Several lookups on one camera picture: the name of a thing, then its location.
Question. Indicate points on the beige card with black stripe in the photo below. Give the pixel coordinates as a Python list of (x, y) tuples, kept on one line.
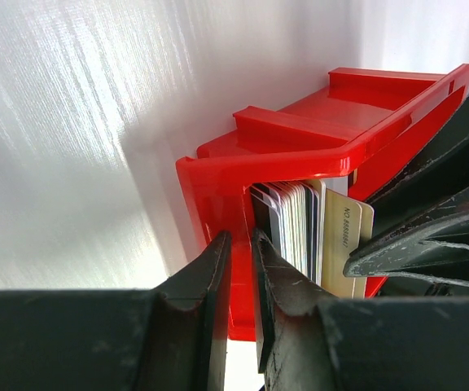
[(348, 223)]

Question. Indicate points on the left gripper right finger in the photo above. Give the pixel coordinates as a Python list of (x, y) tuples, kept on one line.
[(291, 345)]

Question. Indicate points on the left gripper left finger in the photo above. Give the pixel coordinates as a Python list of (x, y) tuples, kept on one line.
[(188, 327)]

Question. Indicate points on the red plastic card bin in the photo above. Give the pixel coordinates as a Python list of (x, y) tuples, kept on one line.
[(368, 122)]

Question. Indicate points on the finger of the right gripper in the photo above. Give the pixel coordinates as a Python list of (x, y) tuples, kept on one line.
[(434, 184), (432, 246)]

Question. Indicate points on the stack of cards in bin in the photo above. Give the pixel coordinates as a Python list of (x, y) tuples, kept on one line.
[(292, 215)]

